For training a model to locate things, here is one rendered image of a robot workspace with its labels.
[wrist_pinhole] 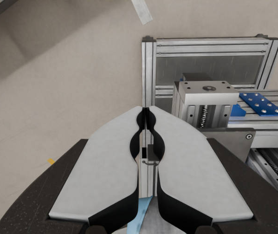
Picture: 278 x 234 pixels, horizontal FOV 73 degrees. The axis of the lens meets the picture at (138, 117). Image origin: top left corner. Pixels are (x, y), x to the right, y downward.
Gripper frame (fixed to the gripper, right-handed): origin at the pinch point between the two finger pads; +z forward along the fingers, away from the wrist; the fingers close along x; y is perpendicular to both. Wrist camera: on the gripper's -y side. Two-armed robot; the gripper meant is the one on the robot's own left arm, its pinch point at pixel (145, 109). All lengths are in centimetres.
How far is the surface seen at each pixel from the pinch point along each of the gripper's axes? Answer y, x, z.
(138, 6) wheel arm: -5.6, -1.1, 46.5
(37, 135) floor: 99, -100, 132
